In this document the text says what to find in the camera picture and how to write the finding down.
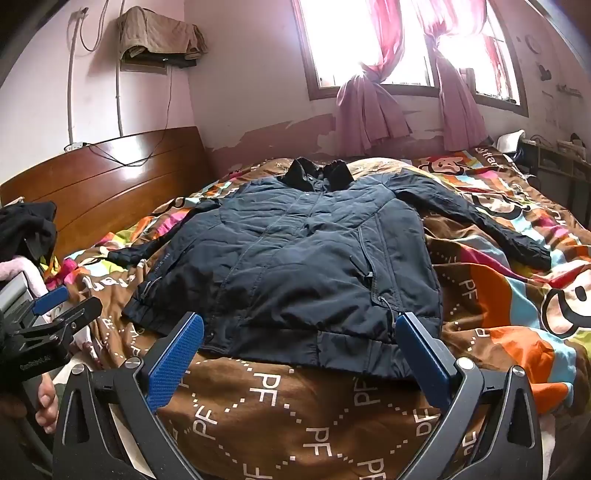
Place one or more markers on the black wall-mounted device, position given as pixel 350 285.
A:
pixel 175 60

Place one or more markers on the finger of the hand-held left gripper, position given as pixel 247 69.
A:
pixel 51 297
pixel 78 314

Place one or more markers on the dark navy jacket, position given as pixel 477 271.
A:
pixel 286 258

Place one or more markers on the pink cloth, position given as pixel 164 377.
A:
pixel 25 272

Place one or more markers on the pink curtain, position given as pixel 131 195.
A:
pixel 369 110
pixel 457 106

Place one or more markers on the dark wall sticker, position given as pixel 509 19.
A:
pixel 545 72

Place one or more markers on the brown cloth cover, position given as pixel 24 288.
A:
pixel 157 30

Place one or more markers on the person's left hand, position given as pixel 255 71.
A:
pixel 46 399

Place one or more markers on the wooden headboard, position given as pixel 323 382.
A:
pixel 115 184

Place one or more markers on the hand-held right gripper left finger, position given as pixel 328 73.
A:
pixel 178 355

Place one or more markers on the white power strip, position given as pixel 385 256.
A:
pixel 75 146

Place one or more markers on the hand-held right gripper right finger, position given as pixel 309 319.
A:
pixel 415 355

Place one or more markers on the cluttered desk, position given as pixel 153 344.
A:
pixel 558 161

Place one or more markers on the white wall pipe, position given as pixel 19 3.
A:
pixel 70 92
pixel 119 106

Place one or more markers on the white bag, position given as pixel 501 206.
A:
pixel 510 141

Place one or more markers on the black clothes pile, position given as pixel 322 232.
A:
pixel 25 230

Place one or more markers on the colourful printed blanket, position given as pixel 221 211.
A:
pixel 277 397

